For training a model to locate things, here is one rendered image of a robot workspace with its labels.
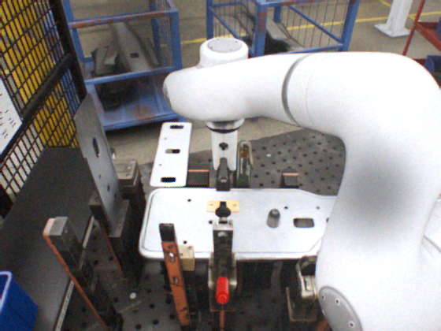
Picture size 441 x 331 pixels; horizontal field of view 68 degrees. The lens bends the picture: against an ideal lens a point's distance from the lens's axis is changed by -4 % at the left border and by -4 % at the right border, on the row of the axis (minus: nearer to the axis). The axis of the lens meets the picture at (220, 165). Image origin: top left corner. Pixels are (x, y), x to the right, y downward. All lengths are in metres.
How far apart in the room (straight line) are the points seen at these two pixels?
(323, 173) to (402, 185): 1.17
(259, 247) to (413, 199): 0.57
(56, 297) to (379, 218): 0.66
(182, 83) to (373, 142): 0.32
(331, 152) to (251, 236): 0.82
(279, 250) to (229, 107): 0.43
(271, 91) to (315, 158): 1.11
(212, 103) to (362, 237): 0.31
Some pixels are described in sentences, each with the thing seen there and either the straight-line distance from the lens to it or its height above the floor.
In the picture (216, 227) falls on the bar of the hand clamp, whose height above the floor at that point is 1.21.
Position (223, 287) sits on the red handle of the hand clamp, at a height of 1.14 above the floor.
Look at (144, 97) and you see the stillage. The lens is 2.90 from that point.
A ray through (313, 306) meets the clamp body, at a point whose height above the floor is 1.03.
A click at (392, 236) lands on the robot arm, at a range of 0.29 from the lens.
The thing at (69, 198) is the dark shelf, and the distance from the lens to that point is 0.95.
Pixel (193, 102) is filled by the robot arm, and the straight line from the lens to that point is 0.53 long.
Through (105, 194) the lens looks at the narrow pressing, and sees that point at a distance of 0.81.
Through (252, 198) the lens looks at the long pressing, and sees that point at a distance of 0.92.
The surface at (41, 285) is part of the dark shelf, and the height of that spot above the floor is 1.03.
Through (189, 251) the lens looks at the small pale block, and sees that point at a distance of 0.75.
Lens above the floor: 1.70
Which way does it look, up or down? 44 degrees down
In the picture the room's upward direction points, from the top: straight up
